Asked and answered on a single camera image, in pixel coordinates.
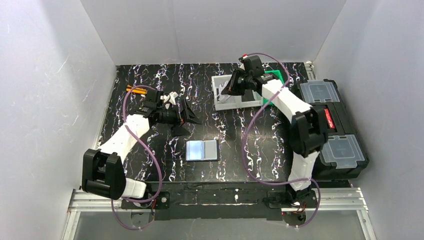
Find black leather card holder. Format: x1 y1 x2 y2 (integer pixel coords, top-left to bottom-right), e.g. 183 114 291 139
185 139 220 162

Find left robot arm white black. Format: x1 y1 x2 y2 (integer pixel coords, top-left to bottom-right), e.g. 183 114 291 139
81 85 202 203

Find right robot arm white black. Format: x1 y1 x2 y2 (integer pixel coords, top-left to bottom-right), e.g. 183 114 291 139
220 53 328 192

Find white card magnetic stripe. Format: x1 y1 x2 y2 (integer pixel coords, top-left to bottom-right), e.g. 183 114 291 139
216 87 224 101

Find middle white bin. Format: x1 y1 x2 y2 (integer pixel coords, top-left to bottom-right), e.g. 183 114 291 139
238 91 263 108

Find white bin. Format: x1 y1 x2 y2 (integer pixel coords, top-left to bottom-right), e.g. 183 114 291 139
211 74 242 111
238 91 263 108

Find left white bin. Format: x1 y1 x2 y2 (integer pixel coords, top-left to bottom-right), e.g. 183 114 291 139
211 74 242 111

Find green bin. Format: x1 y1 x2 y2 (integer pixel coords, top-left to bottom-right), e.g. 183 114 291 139
262 70 285 105

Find black toolbox clear lids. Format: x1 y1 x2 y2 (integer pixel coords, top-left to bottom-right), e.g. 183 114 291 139
292 79 370 181

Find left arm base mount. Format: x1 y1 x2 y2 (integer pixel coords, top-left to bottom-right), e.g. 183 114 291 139
121 191 170 230

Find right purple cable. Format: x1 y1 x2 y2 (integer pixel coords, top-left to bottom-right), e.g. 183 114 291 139
241 52 322 229

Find purple cable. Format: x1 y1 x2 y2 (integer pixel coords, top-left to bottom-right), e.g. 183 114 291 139
241 52 322 229
110 85 164 231

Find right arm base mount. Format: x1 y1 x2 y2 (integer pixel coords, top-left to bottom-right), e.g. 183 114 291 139
262 188 321 229

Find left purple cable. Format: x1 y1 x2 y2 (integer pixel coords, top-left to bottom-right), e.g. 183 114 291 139
110 85 164 231

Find aluminium frame rail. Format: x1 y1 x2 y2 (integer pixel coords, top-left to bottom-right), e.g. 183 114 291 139
62 185 376 240

